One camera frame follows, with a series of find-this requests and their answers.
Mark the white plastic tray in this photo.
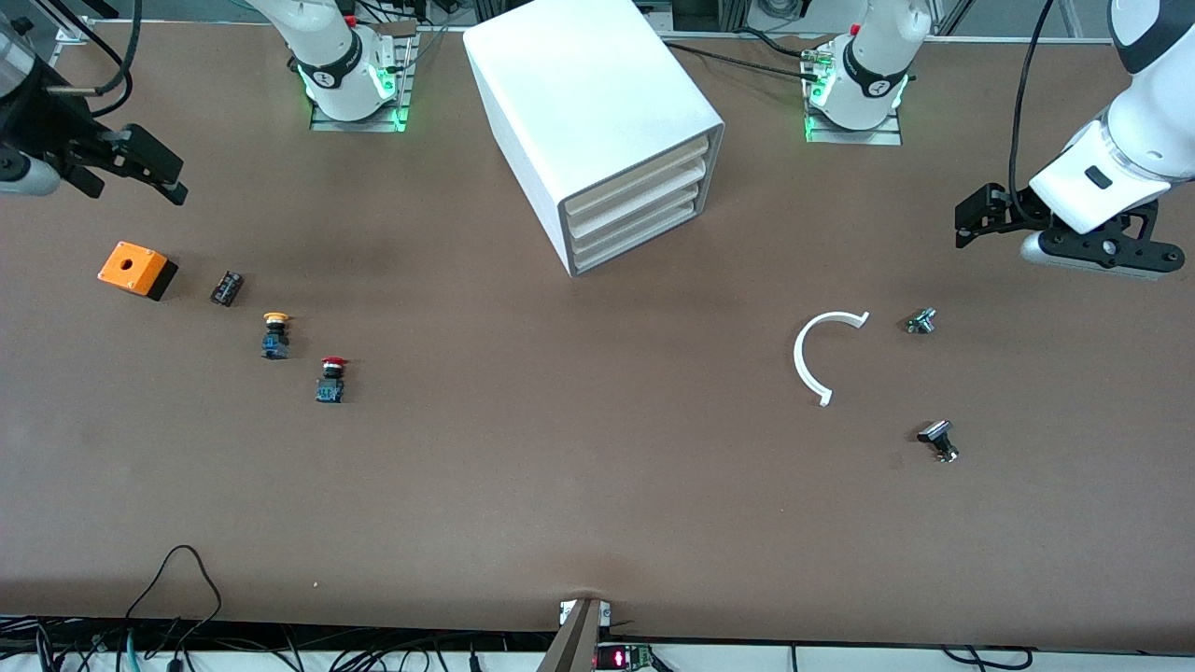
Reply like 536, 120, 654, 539
568, 177, 710, 259

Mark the circuit board with red display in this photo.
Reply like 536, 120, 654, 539
595, 642, 654, 672

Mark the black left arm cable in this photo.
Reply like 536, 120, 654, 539
1006, 0, 1058, 230

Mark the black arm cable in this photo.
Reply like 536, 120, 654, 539
1006, 0, 1058, 230
51, 0, 143, 120

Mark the orange button enclosure box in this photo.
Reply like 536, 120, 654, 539
97, 241, 178, 301

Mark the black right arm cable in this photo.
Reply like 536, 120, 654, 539
51, 0, 143, 120

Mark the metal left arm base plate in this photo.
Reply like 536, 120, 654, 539
805, 89, 904, 147

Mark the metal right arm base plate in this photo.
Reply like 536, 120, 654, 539
310, 23, 416, 133

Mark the black capped metal switch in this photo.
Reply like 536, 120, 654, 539
916, 420, 961, 464

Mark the white curved plastic bracket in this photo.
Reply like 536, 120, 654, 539
794, 310, 871, 408

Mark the black base power cable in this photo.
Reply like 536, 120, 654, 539
665, 26, 822, 74

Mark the black looped cable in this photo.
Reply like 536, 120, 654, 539
124, 545, 223, 654

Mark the black cable bundle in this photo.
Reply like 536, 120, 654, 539
0, 616, 561, 672

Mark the grey camera stand bar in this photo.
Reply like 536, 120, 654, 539
535, 597, 603, 672

